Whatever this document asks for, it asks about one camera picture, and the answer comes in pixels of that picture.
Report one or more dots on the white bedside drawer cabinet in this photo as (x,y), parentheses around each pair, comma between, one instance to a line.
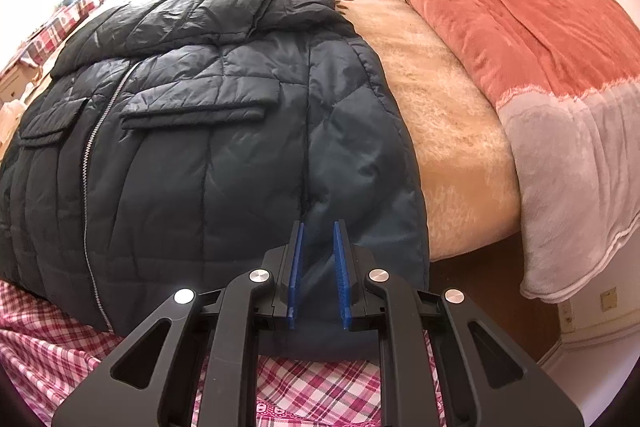
(16,77)

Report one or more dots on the beige leaf-pattern bed blanket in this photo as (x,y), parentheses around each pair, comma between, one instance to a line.
(466,165)

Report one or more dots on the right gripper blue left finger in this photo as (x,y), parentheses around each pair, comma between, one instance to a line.
(294,277)

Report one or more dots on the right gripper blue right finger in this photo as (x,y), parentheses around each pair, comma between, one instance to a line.
(342,274)

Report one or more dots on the pink and rust striped blanket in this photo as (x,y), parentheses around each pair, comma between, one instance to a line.
(563,78)

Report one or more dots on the plaid cloth on cabinet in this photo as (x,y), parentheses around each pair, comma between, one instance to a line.
(41,44)

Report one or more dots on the dark navy quilted puffer jacket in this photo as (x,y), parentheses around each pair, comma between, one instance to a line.
(179,140)

